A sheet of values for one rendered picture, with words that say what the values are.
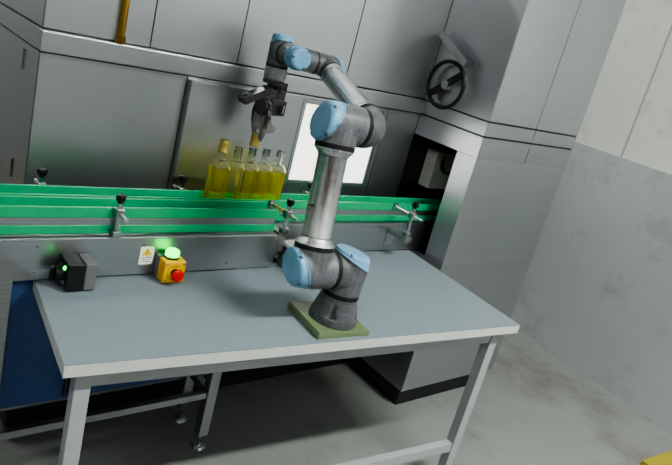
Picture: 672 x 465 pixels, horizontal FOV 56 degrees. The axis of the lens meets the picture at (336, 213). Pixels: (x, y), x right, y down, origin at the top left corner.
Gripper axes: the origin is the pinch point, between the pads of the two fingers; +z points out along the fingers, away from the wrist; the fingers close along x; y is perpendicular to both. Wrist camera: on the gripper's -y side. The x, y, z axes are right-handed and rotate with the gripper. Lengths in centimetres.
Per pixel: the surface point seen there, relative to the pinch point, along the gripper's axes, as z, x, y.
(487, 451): 119, -63, 115
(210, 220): 26.1, -13.4, -19.3
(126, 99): -4.0, 15.1, -41.0
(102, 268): 40, -15, -53
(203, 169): 16.9, 11.9, -10.7
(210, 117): -2.1, 11.9, -12.0
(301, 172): 15.8, 11.8, 33.1
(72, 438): 67, -53, -70
